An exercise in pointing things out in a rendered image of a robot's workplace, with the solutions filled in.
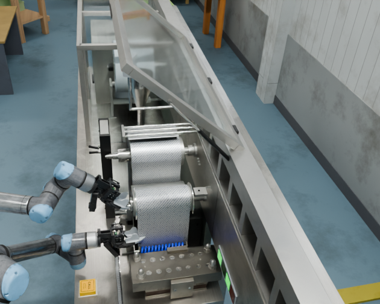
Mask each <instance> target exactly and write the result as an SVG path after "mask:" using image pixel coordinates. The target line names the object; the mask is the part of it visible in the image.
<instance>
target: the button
mask: <svg viewBox="0 0 380 304"><path fill-rule="evenodd" d="M93 294H96V281H95V279H88V280H80V296H88V295H93Z"/></svg>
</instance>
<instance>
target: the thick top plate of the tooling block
mask: <svg viewBox="0 0 380 304"><path fill-rule="evenodd" d="M204 247H205V245H203V246H197V247H188V251H187V252H180V253H170V254H168V253H167V250H163V251H158V252H148V253H140V254H139V255H140V256H141V260H140V261H139V262H134V261H133V254H132V255H129V257H130V271H131V282H132V288H133V292H138V291H146V290H155V289H160V288H168V287H171V280H176V279H185V278H190V277H193V278H194V284H195V283H203V282H212V281H216V280H221V278H222V274H223V273H222V271H221V267H220V263H219V261H218V258H217V252H216V249H215V246H214V244H212V245H211V252H210V253H205V252H204V251H203V249H204ZM211 259H214V260H215V261H216V266H217V267H216V269H214V270H211V269H209V267H208V265H209V263H210V261H211ZM140 268H142V269H144V272H145V278H144V279H138V278H137V273H138V270H139V269H140Z"/></svg>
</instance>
